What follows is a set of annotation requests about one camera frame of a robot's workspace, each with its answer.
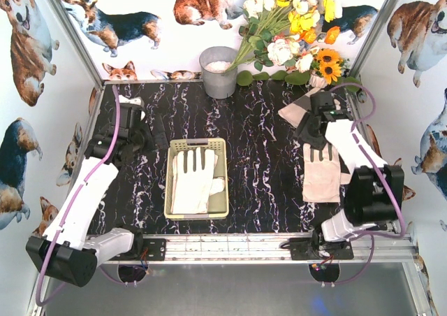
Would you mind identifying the white grey work glove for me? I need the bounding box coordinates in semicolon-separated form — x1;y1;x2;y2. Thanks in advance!
210;178;226;196

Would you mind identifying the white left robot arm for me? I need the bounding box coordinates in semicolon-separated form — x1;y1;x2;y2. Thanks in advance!
25;96;167;287

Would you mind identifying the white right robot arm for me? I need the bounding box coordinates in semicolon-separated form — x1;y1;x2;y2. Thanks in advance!
295;91;404;242

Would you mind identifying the pale green storage basket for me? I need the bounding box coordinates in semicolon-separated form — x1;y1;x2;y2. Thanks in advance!
164;138;229;221

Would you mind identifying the white ribbed flower pot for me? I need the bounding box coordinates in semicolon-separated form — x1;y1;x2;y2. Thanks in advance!
309;73;328;89

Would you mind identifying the grey metal bucket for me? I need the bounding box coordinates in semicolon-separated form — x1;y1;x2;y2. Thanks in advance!
199;46;237;99

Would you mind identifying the artificial flower bouquet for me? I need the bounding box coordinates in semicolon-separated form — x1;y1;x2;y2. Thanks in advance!
224;0;373;85

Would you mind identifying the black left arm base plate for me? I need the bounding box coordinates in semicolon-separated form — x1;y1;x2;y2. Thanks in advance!
135;238;167;262

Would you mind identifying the aluminium front frame rail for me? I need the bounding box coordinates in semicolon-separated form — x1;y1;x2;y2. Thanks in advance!
101;232;418;265

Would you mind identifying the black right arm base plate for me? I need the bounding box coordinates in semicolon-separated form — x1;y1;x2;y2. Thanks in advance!
279;238;354;261

